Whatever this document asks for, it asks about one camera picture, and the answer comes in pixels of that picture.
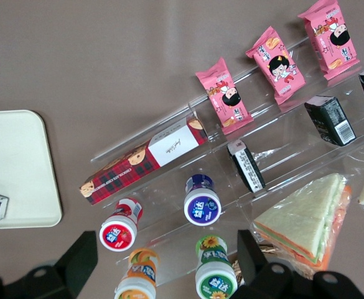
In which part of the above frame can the blue blueberry gum bottle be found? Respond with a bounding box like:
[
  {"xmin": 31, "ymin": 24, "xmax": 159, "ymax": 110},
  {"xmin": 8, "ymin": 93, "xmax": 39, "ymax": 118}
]
[{"xmin": 183, "ymin": 174, "xmax": 222, "ymax": 225}]

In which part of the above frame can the clear acrylic tiered shelf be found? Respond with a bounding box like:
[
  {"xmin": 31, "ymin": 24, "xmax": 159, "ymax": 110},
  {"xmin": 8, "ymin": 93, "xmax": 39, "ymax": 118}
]
[{"xmin": 90, "ymin": 31, "xmax": 364, "ymax": 299}]

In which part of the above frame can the cream plastic tray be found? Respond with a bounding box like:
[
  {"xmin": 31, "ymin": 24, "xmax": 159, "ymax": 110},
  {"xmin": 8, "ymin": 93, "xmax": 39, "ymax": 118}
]
[{"xmin": 0, "ymin": 109, "xmax": 63, "ymax": 230}]

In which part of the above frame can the red plaid cookie box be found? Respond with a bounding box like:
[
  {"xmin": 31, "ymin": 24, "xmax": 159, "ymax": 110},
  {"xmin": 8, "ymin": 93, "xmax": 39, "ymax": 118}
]
[{"xmin": 79, "ymin": 111, "xmax": 209, "ymax": 206}]

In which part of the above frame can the green gum bottle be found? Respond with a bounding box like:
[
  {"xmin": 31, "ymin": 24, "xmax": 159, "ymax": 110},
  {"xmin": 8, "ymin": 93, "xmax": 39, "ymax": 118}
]
[{"xmin": 195, "ymin": 235, "xmax": 239, "ymax": 299}]

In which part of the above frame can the red strawberry gum bottle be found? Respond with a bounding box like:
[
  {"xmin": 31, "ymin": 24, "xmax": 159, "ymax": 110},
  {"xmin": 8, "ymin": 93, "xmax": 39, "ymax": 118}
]
[{"xmin": 99, "ymin": 197, "xmax": 144, "ymax": 250}]

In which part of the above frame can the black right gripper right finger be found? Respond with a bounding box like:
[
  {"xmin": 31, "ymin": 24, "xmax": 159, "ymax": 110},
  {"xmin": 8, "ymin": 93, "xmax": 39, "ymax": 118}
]
[{"xmin": 236, "ymin": 229, "xmax": 315, "ymax": 299}]

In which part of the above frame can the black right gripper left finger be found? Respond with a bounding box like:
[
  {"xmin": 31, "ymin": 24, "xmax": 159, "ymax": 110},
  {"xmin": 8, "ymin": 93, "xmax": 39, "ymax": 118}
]
[{"xmin": 4, "ymin": 230, "xmax": 99, "ymax": 299}]

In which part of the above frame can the pink cartoon snack packet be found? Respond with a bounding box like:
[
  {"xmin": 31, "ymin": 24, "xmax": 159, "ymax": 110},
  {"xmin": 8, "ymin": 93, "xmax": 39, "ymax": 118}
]
[
  {"xmin": 297, "ymin": 0, "xmax": 360, "ymax": 81},
  {"xmin": 195, "ymin": 57, "xmax": 253, "ymax": 135},
  {"xmin": 245, "ymin": 26, "xmax": 306, "ymax": 105}
]

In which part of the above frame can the orange citrus gum bottle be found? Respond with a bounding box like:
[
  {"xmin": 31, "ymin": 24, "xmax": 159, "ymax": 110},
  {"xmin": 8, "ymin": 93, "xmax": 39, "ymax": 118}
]
[{"xmin": 113, "ymin": 247, "xmax": 159, "ymax": 299}]

